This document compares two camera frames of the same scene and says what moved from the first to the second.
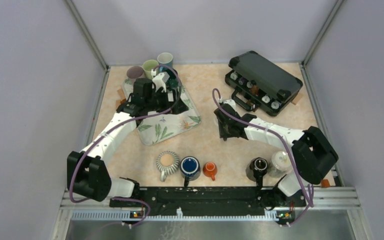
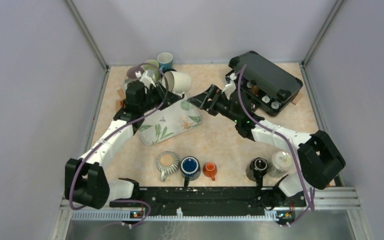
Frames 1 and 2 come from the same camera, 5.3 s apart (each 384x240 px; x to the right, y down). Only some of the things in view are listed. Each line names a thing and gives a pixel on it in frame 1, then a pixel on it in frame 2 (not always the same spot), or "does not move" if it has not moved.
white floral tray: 159,127 does not move
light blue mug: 164,58 does not move
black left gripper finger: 179,107 → 171,98
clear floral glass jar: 280,166 does not move
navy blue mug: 190,169 does not move
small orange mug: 210,169 does not move
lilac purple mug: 134,72 does not move
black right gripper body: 224,132 → 221,105
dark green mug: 172,84 → 165,70
